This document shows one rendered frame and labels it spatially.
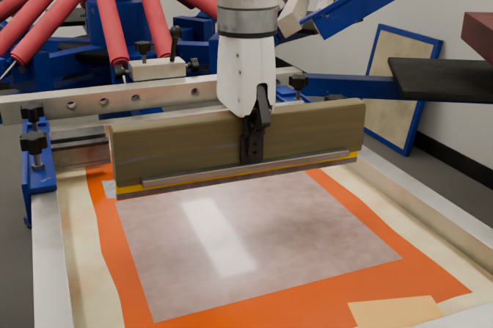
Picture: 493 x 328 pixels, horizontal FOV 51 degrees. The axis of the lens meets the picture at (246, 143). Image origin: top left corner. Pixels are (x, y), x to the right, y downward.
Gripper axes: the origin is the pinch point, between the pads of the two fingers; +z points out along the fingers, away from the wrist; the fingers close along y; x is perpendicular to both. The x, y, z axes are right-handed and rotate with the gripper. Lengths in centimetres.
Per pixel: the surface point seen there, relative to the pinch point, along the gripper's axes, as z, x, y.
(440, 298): 14.1, 16.6, 22.2
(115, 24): -3, -5, -81
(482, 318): 10.6, 15.1, 29.6
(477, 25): 0, 99, -61
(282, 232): 14.1, 5.0, 1.9
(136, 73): 4, -5, -55
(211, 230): 14.2, -4.5, -2.5
